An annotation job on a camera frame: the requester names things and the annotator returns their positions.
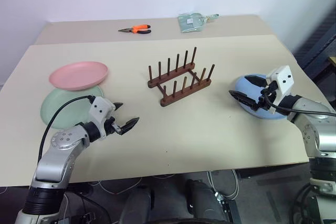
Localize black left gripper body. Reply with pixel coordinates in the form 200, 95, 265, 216
103, 118, 122, 137

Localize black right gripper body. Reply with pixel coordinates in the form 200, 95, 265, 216
257, 80, 280, 115

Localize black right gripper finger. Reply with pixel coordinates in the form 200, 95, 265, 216
229, 90, 260, 111
244, 74, 268, 88

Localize wooden dish rack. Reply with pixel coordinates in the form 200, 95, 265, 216
147, 46, 216, 108

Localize blue plate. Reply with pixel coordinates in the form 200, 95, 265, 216
234, 73, 288, 120

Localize pink plate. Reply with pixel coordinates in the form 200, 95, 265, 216
48, 61, 109, 92

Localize green plate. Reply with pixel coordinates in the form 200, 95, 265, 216
39, 84, 104, 130

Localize dark metal shelf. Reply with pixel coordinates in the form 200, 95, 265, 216
295, 8, 336, 81

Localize orange black pliers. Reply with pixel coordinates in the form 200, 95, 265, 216
118, 24, 152, 35

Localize green dustpan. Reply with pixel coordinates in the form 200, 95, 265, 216
177, 12, 220, 34

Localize dark rounded robot leg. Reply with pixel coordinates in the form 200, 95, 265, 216
185, 178, 227, 224

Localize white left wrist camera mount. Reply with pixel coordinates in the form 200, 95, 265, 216
88, 96, 116, 124

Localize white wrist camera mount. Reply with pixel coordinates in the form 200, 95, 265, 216
88, 96, 116, 124
265, 65, 293, 98

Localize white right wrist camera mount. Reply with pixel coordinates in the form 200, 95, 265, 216
265, 65, 293, 98

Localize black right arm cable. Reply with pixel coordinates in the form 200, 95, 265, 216
263, 93, 336, 117

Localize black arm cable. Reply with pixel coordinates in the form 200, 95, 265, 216
37, 95, 96, 162
263, 93, 336, 117

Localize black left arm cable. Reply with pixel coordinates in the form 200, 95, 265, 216
37, 95, 96, 162

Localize white cable under table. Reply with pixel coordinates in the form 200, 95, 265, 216
206, 169, 240, 200
98, 178, 144, 196

